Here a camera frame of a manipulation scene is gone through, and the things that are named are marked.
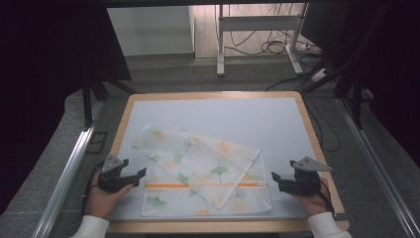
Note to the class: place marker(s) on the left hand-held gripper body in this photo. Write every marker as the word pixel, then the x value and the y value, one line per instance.
pixel 111 178

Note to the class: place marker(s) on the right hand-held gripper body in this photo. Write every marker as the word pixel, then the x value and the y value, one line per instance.
pixel 305 178

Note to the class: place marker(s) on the person's left hand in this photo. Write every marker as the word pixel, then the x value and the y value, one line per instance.
pixel 104 200

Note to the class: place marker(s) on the person's right hand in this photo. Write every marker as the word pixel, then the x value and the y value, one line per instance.
pixel 312 201

